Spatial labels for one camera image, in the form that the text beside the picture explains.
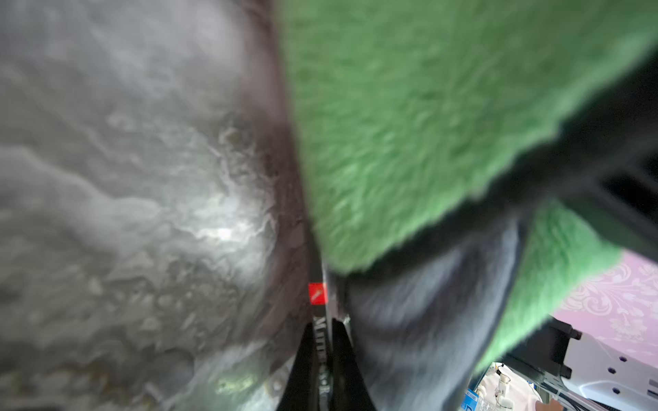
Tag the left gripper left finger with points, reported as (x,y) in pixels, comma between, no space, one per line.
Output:
(301,392)

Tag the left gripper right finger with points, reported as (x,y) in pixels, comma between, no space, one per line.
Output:
(349,392)

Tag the pink Hamlet book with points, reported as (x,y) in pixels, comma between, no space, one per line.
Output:
(324,308)

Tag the green cloth with black trim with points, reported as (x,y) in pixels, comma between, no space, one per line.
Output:
(465,164)

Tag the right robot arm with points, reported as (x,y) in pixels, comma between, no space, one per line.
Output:
(581,372)

